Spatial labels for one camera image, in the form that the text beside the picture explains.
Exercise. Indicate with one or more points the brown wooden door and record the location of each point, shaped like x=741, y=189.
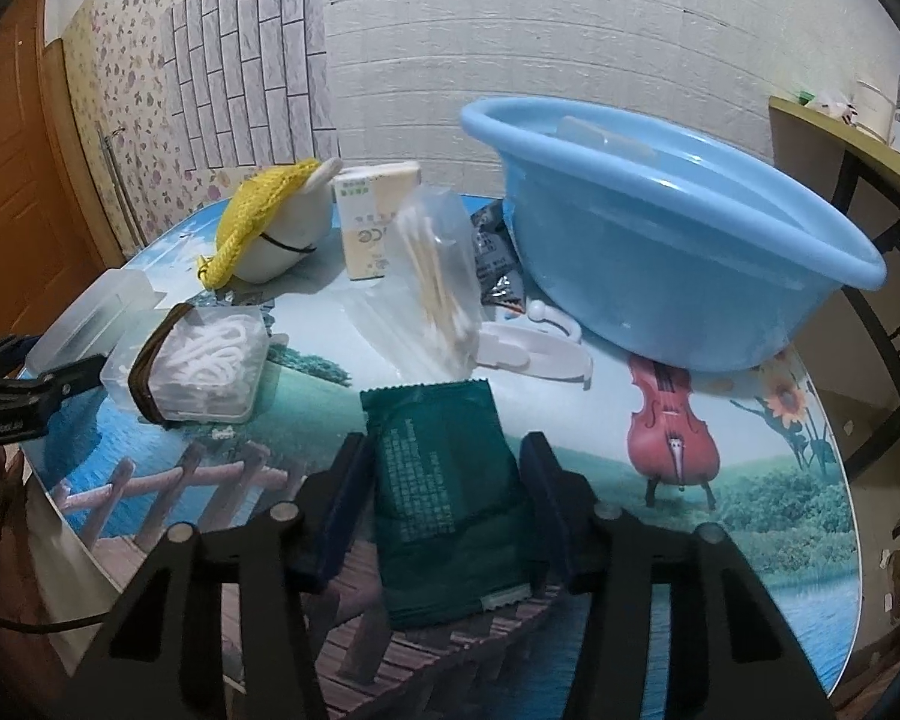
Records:
x=47, y=256

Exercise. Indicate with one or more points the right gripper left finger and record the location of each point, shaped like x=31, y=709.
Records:
x=200, y=598

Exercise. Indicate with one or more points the frosted clear plastic box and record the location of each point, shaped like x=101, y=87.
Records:
x=94, y=322

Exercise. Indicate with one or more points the light blue plastic basin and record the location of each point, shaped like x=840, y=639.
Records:
x=668, y=243

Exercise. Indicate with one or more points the grey foil sachet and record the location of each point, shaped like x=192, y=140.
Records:
x=498, y=267

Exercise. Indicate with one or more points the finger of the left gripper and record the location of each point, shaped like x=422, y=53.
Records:
x=51, y=388

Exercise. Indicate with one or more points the dark green snack packet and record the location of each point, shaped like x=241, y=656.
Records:
x=452, y=521

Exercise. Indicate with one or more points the yellow side table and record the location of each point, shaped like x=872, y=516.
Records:
x=857, y=177

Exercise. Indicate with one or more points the white plastic hook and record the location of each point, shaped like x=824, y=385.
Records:
x=545, y=344

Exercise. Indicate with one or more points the yellow mesh bag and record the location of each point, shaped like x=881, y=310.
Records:
x=254, y=205

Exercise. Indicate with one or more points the clear bag of cotton swabs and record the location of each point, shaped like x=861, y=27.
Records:
x=423, y=317

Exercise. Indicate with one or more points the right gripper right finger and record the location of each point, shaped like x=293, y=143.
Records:
x=731, y=652

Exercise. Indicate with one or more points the white paper cup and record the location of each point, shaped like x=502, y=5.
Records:
x=876, y=111

